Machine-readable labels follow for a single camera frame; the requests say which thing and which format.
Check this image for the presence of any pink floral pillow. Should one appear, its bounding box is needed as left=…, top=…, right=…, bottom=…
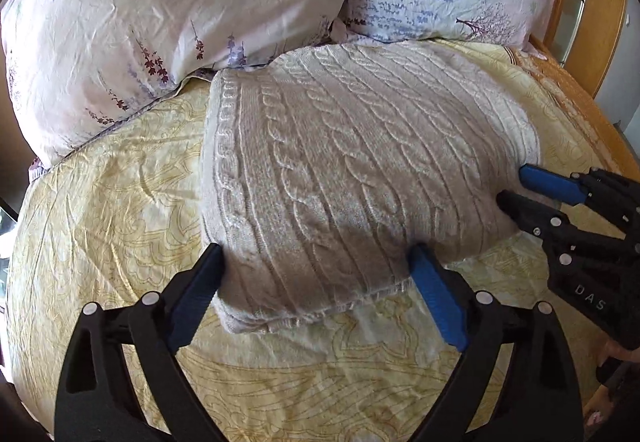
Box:
left=0, top=0, right=348, bottom=168

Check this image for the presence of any beige cable knit sweater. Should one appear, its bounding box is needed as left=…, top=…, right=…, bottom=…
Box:
left=199, top=42, right=543, bottom=334

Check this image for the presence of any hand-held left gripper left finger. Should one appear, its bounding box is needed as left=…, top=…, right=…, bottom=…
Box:
left=55, top=242, right=227, bottom=442

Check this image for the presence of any person's right hand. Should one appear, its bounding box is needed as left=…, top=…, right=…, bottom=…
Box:
left=602, top=339, right=640, bottom=365

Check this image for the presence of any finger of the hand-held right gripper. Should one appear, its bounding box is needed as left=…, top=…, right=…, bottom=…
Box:
left=496, top=189, right=601, bottom=249
left=519, top=163, right=640, bottom=224

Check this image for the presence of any wooden bed headboard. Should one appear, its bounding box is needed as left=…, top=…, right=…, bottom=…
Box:
left=530, top=0, right=630, bottom=98

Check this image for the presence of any person's right forearm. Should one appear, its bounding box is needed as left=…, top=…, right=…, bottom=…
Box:
left=596, top=357, right=640, bottom=428

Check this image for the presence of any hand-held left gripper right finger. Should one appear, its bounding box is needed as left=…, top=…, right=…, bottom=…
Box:
left=409, top=243, right=586, bottom=442

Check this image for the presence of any yellow patterned bed sheet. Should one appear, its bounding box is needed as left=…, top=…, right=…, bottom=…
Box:
left=7, top=38, right=626, bottom=442

